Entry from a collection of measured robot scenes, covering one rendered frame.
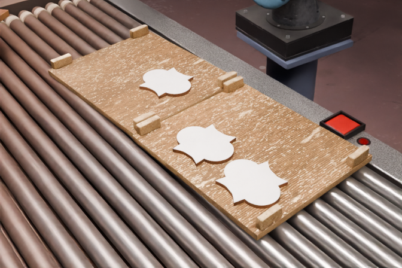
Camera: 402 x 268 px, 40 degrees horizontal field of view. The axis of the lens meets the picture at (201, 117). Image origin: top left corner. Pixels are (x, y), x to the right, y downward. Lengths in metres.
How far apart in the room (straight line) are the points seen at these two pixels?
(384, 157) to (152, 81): 0.61
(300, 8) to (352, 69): 1.75
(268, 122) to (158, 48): 0.48
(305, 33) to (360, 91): 1.57
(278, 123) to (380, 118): 1.77
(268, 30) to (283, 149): 0.59
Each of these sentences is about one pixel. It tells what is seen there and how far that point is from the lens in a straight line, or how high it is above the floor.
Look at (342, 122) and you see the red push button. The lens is 1.34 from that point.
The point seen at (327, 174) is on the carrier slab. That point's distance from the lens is 1.18.
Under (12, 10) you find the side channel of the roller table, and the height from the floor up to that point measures 0.93.
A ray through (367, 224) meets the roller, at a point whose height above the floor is 0.91.
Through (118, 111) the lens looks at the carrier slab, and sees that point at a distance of 1.36.
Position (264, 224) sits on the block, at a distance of 1.04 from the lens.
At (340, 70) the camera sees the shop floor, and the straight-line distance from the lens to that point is 3.42.
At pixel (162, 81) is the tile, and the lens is 1.45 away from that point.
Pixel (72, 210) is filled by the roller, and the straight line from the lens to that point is 1.14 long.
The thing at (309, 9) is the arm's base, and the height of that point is 0.99.
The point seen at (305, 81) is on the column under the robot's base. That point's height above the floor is 0.74.
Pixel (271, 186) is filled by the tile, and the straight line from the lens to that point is 1.12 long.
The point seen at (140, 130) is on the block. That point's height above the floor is 0.95.
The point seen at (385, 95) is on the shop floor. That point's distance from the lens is 3.24.
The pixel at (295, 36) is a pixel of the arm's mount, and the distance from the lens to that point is 1.69.
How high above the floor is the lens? 1.70
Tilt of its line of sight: 35 degrees down
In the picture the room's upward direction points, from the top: 2 degrees counter-clockwise
